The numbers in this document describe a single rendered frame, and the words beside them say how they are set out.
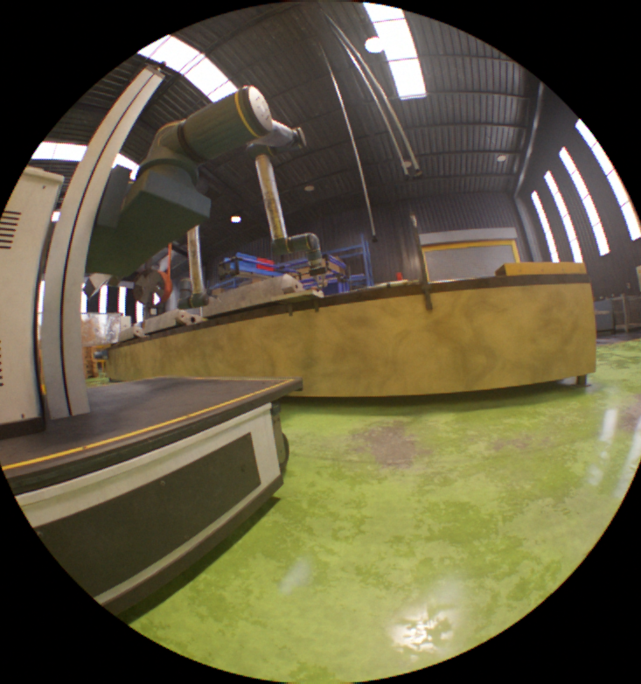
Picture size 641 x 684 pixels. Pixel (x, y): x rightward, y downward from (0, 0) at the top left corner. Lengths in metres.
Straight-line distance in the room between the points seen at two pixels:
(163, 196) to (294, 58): 9.20
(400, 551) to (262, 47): 10.12
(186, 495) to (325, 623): 0.35
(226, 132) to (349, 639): 1.18
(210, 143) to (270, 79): 9.22
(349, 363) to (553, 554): 1.42
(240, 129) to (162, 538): 0.99
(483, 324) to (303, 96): 9.64
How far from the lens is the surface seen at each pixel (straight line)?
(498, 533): 0.66
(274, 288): 1.82
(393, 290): 1.48
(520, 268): 1.67
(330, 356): 1.56
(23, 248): 0.63
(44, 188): 0.69
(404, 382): 1.48
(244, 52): 9.88
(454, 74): 10.77
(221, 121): 0.81
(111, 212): 0.82
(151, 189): 0.71
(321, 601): 0.53
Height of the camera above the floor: 0.47
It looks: level
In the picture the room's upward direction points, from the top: 5 degrees counter-clockwise
